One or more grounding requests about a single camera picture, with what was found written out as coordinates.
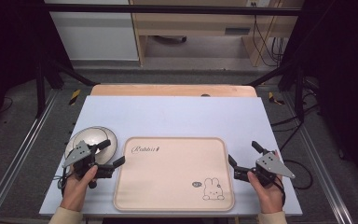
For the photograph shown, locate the hanging black cables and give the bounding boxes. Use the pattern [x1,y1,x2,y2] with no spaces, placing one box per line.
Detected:
[251,14,285,68]

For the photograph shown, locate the beige tray with rabbit print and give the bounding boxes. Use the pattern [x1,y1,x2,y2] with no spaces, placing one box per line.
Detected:
[113,136,236,213]

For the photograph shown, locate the right hand-held gripper cable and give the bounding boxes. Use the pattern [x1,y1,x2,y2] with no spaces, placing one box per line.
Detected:
[274,159,314,207]

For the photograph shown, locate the round silver metal bowl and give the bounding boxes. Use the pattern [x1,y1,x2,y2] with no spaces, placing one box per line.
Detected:
[64,126,118,166]

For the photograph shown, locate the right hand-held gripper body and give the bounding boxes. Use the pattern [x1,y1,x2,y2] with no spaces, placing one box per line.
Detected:
[233,151,296,189]

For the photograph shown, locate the yellow black tape marker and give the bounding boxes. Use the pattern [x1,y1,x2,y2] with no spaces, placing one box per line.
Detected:
[267,91,286,105]
[68,89,82,106]

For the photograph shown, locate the light wooden desk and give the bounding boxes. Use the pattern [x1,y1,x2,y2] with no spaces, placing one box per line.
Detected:
[128,0,304,67]

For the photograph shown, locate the black curtain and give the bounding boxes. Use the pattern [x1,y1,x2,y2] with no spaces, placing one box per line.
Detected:
[0,0,73,138]
[278,0,358,189]

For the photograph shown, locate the wooden table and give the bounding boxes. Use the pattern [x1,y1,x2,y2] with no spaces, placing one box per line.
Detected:
[89,83,258,98]

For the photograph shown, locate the hand-held gripper cable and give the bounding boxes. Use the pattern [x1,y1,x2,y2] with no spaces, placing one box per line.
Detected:
[53,167,73,198]
[274,159,314,207]

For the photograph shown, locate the left hand-held gripper cable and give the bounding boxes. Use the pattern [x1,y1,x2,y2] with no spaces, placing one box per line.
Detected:
[53,167,73,198]

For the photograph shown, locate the white cabinet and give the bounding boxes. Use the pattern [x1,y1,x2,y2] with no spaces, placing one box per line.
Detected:
[44,0,140,62]

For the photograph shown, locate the black horizontal frame bar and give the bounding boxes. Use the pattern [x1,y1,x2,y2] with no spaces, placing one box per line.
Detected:
[42,3,303,17]

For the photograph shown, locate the aluminium floor rail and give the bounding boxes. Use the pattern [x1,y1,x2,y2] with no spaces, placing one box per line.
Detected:
[0,90,60,224]
[282,92,356,224]

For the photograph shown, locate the black floor cable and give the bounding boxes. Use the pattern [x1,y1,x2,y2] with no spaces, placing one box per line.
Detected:
[0,96,14,115]
[269,92,322,152]

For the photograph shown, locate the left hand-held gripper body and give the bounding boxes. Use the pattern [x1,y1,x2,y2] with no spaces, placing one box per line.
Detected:
[62,140,116,189]

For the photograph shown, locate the person's left hand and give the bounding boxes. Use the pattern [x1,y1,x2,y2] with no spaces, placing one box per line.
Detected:
[59,164,99,213]

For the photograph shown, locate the black metal stand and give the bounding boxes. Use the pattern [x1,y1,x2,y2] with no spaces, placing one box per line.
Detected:
[34,55,98,119]
[247,61,306,123]

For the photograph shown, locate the person's right hand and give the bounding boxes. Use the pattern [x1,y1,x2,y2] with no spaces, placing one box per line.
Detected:
[247,171,285,215]

